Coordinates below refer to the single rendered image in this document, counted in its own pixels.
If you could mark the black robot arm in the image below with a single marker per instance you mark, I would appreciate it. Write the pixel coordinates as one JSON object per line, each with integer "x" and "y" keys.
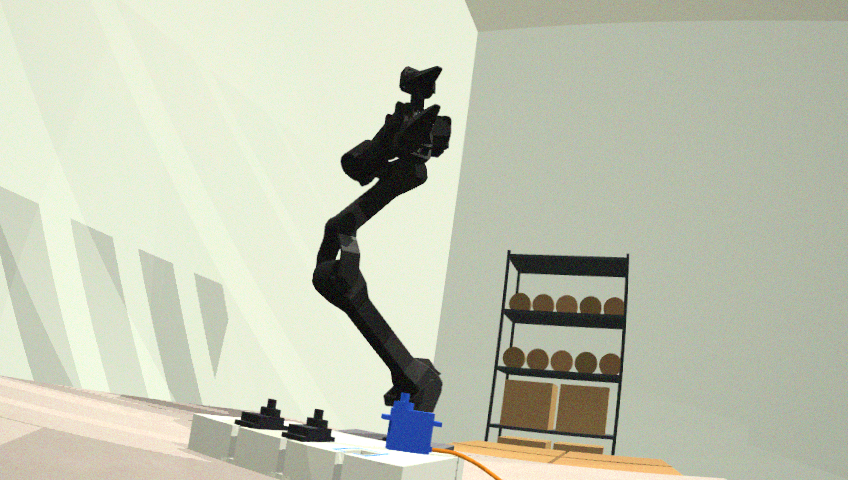
{"x": 341, "y": 282}

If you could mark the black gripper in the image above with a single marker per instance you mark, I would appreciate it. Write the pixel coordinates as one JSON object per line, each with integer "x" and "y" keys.
{"x": 408, "y": 130}

